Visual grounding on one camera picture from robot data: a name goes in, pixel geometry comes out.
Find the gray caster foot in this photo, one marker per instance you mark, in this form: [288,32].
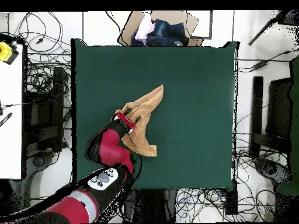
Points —
[271,168]
[39,161]

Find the tan terry towel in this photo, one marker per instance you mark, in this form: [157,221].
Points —
[149,102]

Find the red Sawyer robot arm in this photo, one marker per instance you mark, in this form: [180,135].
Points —
[112,149]

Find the cardboard box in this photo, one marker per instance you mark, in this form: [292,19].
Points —
[168,15]

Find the black tripod leg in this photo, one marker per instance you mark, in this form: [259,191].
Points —
[264,30]

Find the pale pink garment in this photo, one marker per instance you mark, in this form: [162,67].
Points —
[144,29]

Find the yellow emergency stop button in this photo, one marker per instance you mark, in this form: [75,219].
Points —
[5,52]

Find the black table leg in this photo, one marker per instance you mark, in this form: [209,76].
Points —
[231,200]

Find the black floor stand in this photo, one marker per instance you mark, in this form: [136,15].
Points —
[44,116]
[257,105]

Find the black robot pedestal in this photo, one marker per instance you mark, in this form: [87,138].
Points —
[151,205]

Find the dark green covered furniture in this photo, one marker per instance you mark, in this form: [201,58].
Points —
[294,116]

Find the blue jeans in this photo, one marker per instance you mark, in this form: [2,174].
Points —
[165,32]

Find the dark green table cloth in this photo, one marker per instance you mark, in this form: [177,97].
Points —
[186,105]

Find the white desk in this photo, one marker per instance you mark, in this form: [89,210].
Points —
[10,140]

